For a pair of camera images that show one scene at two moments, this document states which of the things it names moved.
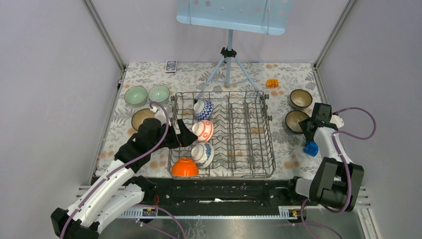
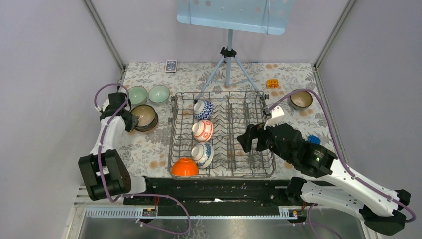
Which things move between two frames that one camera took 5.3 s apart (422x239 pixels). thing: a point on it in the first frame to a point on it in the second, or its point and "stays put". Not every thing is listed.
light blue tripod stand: (229, 53) stays put
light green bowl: (136, 95) stays put
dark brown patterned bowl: (300, 99) stays put
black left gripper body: (171, 141) to (131, 123)
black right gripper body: (304, 125) to (265, 141)
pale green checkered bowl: (158, 93) stays put
